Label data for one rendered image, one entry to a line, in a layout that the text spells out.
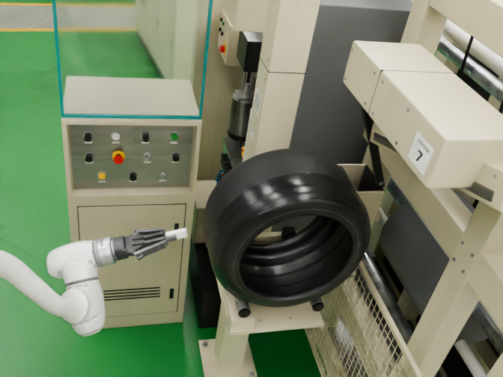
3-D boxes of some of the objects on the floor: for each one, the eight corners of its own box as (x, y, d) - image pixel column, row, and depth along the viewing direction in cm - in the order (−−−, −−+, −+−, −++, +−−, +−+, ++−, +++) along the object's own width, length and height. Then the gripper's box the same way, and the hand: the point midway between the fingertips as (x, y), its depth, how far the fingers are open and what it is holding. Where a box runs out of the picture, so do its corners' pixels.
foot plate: (198, 341, 284) (198, 339, 282) (246, 336, 291) (247, 334, 289) (206, 386, 263) (206, 383, 262) (257, 379, 270) (258, 377, 269)
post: (212, 351, 280) (307, -261, 134) (236, 348, 284) (355, -251, 137) (216, 372, 270) (323, -264, 123) (242, 369, 274) (376, -253, 127)
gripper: (111, 255, 163) (187, 237, 165) (111, 227, 173) (182, 211, 175) (117, 271, 168) (191, 253, 170) (117, 243, 178) (186, 227, 180)
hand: (177, 234), depth 172 cm, fingers closed
